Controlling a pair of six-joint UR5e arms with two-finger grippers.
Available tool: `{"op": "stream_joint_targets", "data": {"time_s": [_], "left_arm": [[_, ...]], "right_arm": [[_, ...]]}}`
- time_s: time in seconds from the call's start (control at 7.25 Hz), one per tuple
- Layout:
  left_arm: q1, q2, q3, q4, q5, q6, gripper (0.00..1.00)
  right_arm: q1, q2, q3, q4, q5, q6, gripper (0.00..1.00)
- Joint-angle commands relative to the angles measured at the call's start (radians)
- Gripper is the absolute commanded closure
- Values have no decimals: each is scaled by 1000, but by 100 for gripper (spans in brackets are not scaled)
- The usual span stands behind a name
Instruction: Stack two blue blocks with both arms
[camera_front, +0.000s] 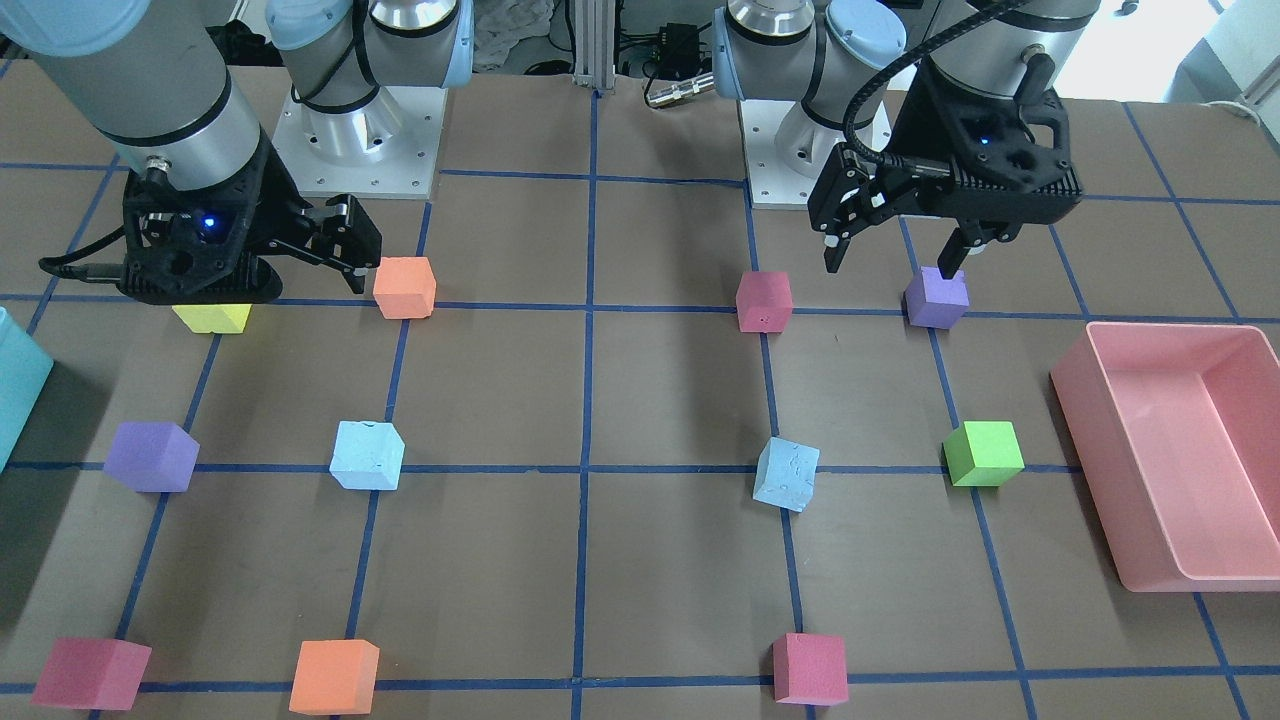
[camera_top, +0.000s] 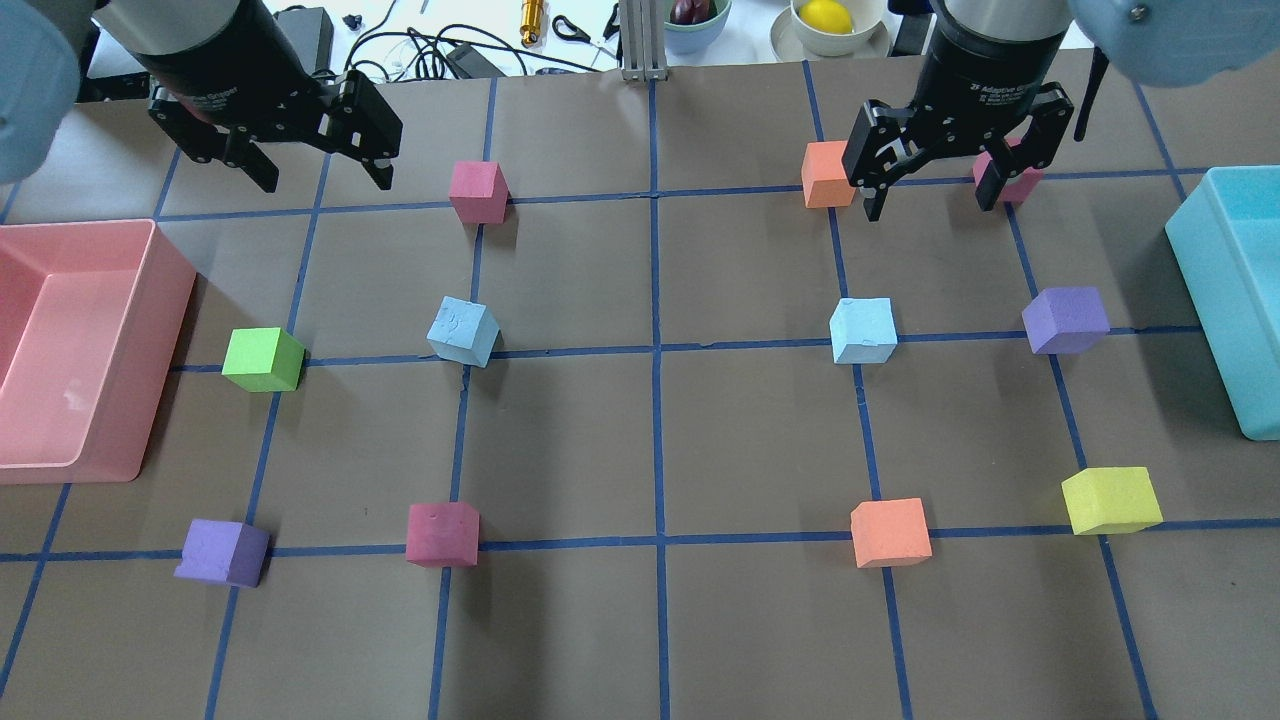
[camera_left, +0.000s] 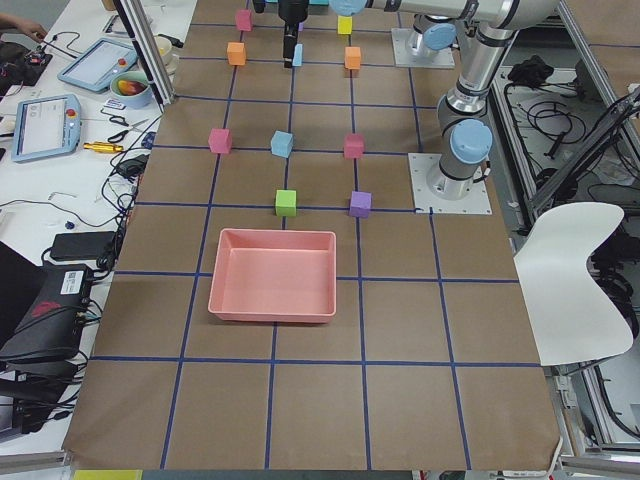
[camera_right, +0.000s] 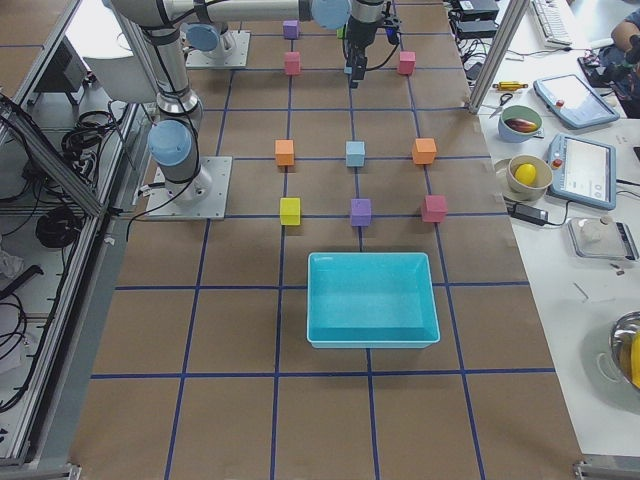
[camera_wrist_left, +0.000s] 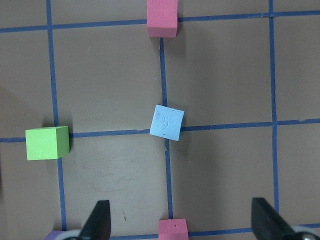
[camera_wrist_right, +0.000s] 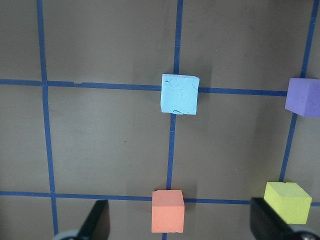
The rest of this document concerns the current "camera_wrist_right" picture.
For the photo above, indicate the yellow foam block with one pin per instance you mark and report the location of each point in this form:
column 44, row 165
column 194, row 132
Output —
column 289, row 201

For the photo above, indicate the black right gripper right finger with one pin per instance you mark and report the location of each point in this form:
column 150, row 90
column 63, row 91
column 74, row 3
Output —
column 266, row 224

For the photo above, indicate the orange foam block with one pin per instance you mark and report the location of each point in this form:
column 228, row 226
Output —
column 168, row 211

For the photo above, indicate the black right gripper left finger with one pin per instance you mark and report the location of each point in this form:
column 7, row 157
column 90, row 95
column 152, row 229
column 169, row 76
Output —
column 97, row 225

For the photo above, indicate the purple foam block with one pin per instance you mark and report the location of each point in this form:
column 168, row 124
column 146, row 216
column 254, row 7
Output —
column 303, row 97

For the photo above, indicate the light blue foam block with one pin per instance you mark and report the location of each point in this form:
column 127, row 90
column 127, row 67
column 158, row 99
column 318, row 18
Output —
column 179, row 94

